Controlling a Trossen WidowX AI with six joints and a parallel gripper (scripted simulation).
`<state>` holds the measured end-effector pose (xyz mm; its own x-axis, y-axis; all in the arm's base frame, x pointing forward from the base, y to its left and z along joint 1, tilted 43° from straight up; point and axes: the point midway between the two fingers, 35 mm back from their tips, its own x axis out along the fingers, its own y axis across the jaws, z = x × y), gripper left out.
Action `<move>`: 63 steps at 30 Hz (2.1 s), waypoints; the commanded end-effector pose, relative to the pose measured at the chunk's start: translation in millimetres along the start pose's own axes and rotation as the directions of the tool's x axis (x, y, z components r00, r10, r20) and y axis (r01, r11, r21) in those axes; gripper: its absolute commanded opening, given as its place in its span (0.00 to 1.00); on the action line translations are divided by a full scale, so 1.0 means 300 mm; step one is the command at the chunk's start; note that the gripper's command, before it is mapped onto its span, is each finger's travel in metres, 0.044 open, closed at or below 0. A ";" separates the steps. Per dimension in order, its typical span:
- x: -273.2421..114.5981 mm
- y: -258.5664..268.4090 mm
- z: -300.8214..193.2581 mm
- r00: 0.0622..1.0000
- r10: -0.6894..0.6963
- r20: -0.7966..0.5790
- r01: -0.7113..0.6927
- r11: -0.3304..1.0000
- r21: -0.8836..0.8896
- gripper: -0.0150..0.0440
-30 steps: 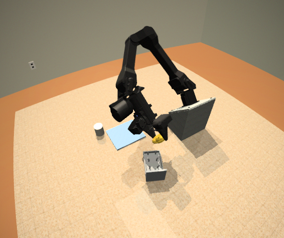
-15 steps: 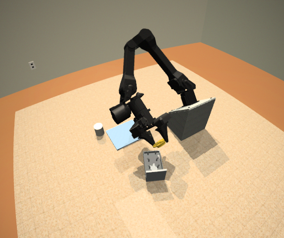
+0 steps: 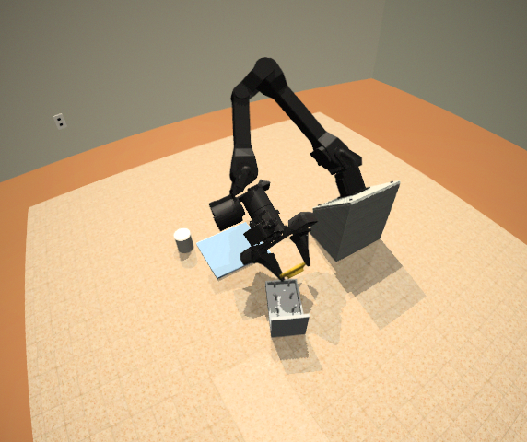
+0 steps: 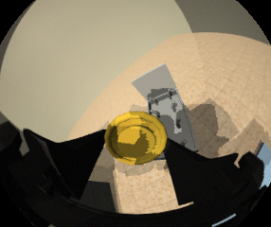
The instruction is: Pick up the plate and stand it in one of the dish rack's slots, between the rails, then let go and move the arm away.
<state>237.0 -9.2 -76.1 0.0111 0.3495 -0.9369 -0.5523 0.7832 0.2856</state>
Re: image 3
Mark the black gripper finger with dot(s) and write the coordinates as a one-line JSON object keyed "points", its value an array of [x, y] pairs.
{"points": [[269, 261], [301, 240]]}

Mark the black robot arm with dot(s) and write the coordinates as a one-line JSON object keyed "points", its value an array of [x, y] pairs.
{"points": [[328, 150]]}

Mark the light blue flat mat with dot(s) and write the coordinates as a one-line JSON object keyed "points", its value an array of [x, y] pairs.
{"points": [[222, 251]]}

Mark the yellow round plate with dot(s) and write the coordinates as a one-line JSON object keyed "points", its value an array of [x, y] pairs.
{"points": [[294, 271]]}

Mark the dark grey dish rack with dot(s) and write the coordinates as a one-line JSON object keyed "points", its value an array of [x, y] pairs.
{"points": [[285, 311]]}

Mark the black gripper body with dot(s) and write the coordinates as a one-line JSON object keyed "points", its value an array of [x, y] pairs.
{"points": [[302, 220]]}

